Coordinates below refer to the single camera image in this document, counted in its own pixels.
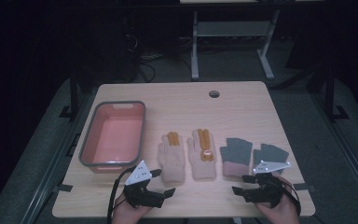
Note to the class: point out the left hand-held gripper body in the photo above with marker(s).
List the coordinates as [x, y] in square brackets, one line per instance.
[143, 194]

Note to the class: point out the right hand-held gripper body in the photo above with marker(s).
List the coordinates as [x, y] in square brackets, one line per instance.
[265, 189]

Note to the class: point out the beige knit glove orange fingers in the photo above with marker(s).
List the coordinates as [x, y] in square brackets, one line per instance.
[171, 161]

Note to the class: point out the grey fingerless glove pink cuff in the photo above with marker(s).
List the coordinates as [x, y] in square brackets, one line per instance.
[272, 152]
[236, 152]

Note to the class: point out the beige knit glove bear face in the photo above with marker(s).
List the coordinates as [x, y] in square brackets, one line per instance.
[201, 168]

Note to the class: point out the pink plastic basin grey rim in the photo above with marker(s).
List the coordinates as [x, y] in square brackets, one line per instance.
[118, 137]

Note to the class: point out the person's left hand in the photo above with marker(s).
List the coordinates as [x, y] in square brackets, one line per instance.
[127, 214]

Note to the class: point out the person's right hand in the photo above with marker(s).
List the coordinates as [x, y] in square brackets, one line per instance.
[284, 211]

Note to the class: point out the grey tape strip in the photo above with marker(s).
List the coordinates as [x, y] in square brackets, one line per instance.
[304, 187]
[62, 188]

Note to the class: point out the black metal stand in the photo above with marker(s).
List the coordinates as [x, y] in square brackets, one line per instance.
[73, 93]
[330, 93]

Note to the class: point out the grey metal table frame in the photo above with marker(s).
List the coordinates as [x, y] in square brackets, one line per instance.
[230, 28]

